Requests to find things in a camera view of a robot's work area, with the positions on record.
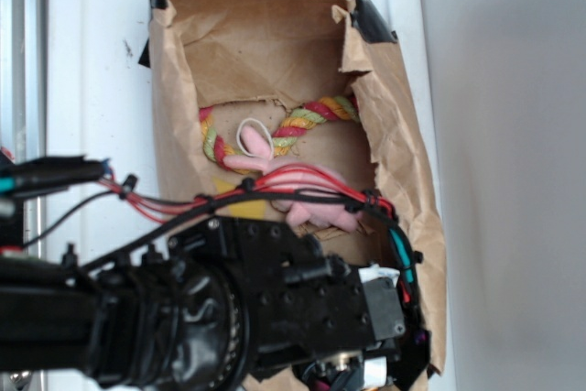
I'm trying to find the brown paper bag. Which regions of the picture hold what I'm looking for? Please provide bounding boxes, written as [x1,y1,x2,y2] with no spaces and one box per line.
[147,0,447,390]

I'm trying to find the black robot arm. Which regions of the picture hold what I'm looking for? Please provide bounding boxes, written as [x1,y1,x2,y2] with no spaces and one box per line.
[1,217,413,390]

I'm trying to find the yellow green sponge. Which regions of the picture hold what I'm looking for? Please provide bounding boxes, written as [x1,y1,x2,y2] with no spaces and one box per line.
[212,177,266,220]

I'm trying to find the pink plush bunny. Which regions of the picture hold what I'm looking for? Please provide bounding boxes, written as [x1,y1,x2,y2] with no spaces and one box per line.
[223,118,361,233]

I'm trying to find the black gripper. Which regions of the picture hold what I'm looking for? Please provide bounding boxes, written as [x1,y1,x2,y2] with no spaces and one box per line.
[168,216,407,390]

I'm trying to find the aluminium frame rail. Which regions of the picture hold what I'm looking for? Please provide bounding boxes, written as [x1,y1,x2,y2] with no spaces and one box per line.
[0,0,47,391]

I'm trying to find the red wire bundle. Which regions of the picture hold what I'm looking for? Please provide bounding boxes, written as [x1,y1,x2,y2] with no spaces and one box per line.
[98,169,399,227]

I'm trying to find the multicolour rope toy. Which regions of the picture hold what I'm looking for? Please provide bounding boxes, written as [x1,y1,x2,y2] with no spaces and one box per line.
[199,95,360,174]

